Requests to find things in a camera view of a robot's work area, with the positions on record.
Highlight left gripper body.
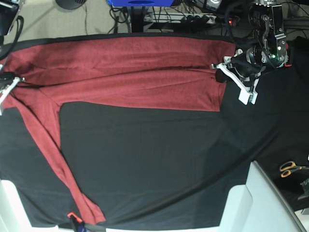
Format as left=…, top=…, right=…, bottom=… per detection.
left=233, top=52, right=266, bottom=80

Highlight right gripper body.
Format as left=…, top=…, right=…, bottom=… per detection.
left=0, top=72, right=14, bottom=91

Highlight maroon long-sleeve T-shirt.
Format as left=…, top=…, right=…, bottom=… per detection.
left=1, top=36, right=235, bottom=224

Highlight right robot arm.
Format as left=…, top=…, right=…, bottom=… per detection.
left=0, top=0, right=25, bottom=115

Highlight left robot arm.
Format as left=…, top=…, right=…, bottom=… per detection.
left=211, top=0, right=289, bottom=105

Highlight orange black clamp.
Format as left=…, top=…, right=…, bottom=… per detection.
left=284, top=43, right=294, bottom=67

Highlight white power strip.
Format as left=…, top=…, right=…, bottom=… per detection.
left=144, top=12, right=225, bottom=25

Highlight blue plastic bin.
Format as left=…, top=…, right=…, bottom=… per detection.
left=107, top=0, right=174, bottom=7

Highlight black table cloth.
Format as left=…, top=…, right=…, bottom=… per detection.
left=0, top=45, right=309, bottom=230

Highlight blue orange clamp bottom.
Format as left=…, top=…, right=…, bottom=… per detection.
left=67, top=212, right=88, bottom=232

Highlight yellow handled scissors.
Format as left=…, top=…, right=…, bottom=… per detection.
left=279, top=161, right=309, bottom=178

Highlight black table leg post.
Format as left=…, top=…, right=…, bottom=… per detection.
left=130, top=6, right=148, bottom=33

